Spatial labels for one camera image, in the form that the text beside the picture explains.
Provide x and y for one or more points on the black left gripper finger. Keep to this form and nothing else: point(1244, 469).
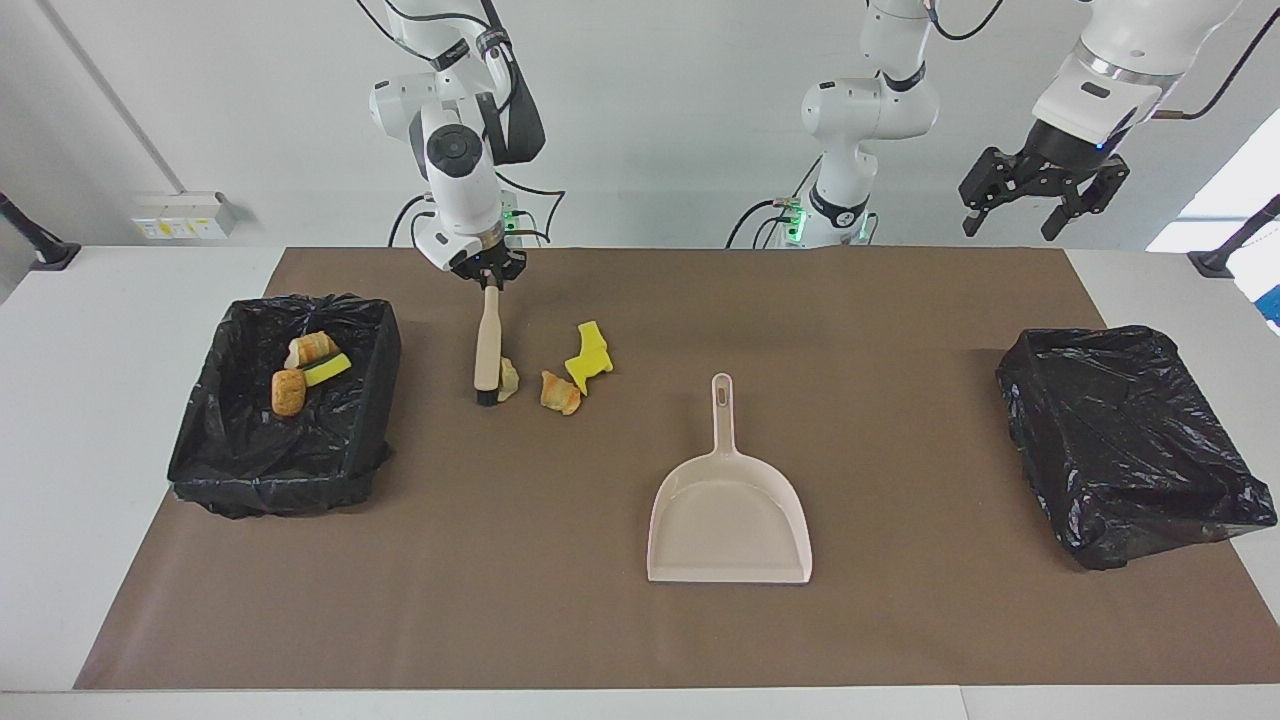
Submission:
point(995, 178)
point(1090, 197)

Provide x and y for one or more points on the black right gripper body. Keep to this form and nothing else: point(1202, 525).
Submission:
point(488, 265)

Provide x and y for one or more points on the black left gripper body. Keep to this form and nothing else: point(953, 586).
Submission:
point(1065, 155)

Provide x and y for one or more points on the beige hand brush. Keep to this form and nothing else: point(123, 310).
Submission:
point(488, 345)

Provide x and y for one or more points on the pale pastry piece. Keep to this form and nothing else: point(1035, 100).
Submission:
point(509, 380)

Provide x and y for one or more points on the small yellow sponge piece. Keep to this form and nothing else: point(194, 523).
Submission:
point(591, 335)

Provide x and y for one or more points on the notched yellow sponge piece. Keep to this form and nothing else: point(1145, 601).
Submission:
point(588, 370)

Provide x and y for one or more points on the orange glazed croissant piece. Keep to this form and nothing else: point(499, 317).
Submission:
point(560, 393)

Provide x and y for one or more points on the yellow and green sponge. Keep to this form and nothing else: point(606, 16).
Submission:
point(330, 370)

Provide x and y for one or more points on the beige striped bread chunk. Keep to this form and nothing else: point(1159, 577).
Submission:
point(310, 347)

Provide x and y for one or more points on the brown oval bread roll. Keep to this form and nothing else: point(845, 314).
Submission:
point(288, 393)

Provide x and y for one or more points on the pink plastic dustpan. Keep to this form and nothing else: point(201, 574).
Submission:
point(730, 530)

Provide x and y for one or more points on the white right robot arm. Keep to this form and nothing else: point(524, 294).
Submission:
point(460, 170)

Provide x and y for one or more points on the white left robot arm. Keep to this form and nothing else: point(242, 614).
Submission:
point(860, 110)

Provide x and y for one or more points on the black bag-lined bin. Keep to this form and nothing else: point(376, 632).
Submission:
point(1130, 440)
point(340, 440)

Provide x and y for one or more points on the brown table mat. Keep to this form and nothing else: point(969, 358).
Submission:
point(900, 640)

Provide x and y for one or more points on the black camera stand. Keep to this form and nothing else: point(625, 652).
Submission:
point(50, 252)
point(1215, 262)

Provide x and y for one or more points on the white wall power outlet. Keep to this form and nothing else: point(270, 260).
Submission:
point(185, 215)

